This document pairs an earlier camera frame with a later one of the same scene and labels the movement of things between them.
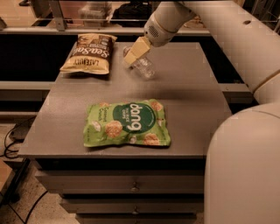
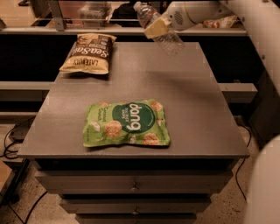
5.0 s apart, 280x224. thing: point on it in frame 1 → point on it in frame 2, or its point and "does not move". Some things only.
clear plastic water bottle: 143,65 → 170,42
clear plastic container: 95,14 does not move
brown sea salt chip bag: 91,54 does not move
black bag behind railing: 133,10 does not move
